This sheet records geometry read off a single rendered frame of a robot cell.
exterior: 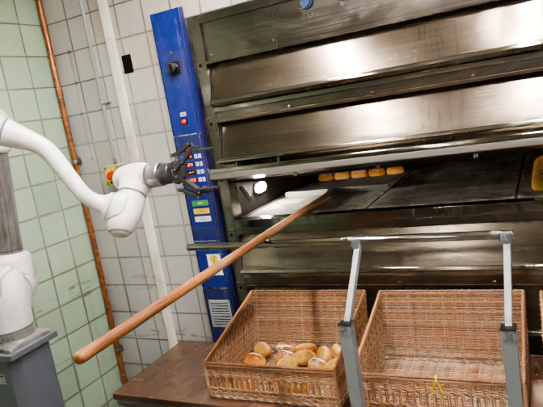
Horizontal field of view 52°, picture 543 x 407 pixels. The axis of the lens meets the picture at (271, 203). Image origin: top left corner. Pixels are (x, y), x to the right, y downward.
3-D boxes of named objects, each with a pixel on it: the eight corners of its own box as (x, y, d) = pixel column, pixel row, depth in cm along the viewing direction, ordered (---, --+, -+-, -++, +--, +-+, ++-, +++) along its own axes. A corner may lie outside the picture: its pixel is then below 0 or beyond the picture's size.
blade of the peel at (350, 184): (388, 189, 269) (387, 183, 269) (285, 198, 294) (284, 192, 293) (403, 175, 301) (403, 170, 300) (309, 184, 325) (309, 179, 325)
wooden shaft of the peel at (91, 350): (82, 367, 122) (79, 354, 122) (73, 366, 124) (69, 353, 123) (332, 196, 273) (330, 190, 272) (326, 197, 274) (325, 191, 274)
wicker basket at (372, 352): (385, 350, 235) (377, 288, 230) (532, 356, 210) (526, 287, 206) (353, 413, 192) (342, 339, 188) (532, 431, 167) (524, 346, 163)
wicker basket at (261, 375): (259, 343, 262) (250, 288, 258) (376, 349, 238) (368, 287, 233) (206, 398, 219) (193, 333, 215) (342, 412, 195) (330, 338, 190)
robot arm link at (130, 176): (162, 170, 208) (153, 201, 202) (130, 174, 215) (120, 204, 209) (145, 155, 200) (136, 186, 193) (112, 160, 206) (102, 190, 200)
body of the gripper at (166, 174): (167, 161, 201) (188, 157, 197) (171, 183, 203) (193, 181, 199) (154, 164, 195) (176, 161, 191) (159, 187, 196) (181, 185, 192)
